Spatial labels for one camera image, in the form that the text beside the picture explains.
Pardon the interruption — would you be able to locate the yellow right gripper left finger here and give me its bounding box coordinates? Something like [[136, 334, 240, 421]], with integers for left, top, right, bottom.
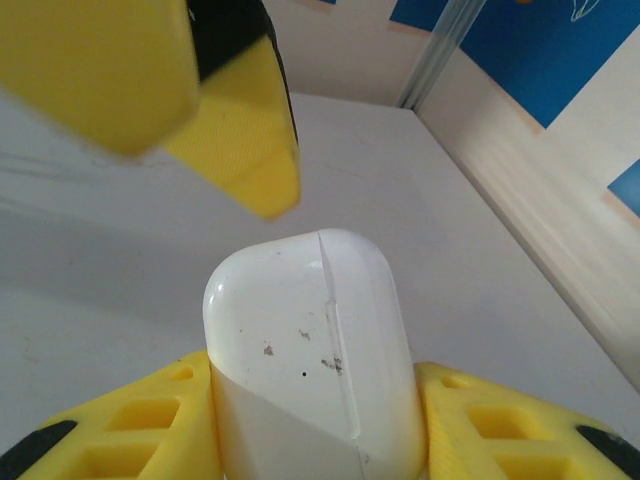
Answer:
[[0, 348, 224, 480]]

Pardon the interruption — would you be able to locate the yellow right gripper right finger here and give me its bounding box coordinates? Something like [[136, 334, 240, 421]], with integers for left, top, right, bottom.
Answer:
[[413, 360, 640, 480]]

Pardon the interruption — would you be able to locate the white earbud charging case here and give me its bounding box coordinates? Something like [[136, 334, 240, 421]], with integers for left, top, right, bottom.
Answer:
[[202, 227, 429, 480]]

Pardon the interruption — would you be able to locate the aluminium corner post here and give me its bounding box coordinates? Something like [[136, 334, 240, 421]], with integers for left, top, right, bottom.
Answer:
[[394, 0, 484, 110]]

